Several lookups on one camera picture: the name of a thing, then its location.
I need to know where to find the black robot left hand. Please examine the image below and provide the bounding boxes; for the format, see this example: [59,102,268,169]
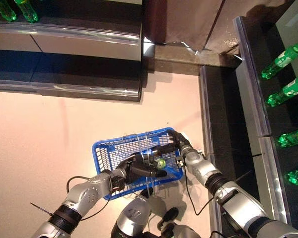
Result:
[125,152,168,184]

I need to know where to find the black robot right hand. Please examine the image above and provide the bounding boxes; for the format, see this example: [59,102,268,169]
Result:
[166,129,191,160]

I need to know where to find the cola bottle blue label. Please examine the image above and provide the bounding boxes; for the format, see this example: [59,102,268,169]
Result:
[151,145,177,156]

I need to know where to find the blue plastic basket wire handles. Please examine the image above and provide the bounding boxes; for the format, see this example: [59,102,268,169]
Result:
[91,126,184,201]

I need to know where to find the green soda bottle yellow cap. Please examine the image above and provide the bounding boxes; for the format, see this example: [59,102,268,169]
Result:
[0,0,17,22]
[265,75,298,108]
[260,34,298,80]
[277,126,298,148]
[13,0,39,23]
[284,170,298,186]

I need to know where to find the green bottle in basket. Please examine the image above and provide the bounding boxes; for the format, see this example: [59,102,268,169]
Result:
[155,158,167,170]

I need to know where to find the black robot left foot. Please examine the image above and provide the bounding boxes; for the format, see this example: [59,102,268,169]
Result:
[139,187,154,199]

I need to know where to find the black robot foot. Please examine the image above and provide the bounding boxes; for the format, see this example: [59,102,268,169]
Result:
[162,207,179,223]
[139,187,154,199]

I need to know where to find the silver robot left leg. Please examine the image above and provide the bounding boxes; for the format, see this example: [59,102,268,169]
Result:
[111,194,153,238]

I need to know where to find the silver robot leg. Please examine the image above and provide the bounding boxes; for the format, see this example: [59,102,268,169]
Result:
[111,194,153,238]
[161,220,202,238]

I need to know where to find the black robot right foot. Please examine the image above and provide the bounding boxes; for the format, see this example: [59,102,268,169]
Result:
[162,207,179,223]

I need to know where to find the silver robot right leg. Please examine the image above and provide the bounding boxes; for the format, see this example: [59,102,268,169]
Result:
[161,220,202,238]

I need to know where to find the thin black cable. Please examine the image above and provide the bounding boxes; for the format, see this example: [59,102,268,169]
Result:
[183,168,215,216]
[66,175,115,221]

